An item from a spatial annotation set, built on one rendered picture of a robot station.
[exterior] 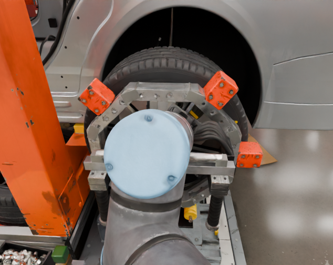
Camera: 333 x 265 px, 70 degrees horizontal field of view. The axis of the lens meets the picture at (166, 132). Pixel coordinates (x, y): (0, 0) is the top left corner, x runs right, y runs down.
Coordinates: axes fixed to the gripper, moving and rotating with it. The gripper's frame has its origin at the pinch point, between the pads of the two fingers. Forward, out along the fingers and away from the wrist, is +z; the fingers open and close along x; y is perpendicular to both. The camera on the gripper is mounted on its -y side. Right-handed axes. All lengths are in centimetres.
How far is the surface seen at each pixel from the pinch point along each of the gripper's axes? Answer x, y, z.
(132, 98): 18.2, -0.3, 13.5
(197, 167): -10.1, -3.9, 4.6
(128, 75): 25.2, 4.2, 18.9
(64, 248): 8, -54, 9
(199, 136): -5.8, 2.8, 9.1
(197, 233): -40, -47, 67
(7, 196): 50, -80, 41
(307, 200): -105, 1, 129
